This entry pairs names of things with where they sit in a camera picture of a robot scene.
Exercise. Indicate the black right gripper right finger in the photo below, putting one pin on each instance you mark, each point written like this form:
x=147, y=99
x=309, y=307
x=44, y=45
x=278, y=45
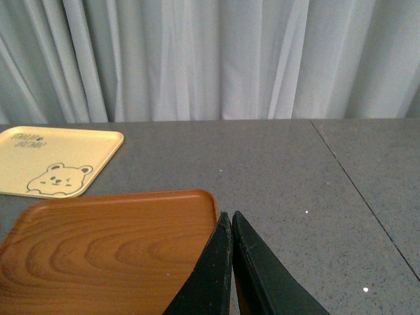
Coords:
x=263, y=284

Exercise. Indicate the grey-white curtain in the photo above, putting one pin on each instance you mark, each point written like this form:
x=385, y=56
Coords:
x=118, y=61

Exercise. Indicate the yellow bear tray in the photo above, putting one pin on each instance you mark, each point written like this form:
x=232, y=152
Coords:
x=47, y=162

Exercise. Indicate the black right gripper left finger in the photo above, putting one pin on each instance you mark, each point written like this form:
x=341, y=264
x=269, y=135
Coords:
x=207, y=289

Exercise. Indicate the brown wood-grain tray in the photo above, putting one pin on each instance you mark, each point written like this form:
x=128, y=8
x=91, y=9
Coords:
x=119, y=254

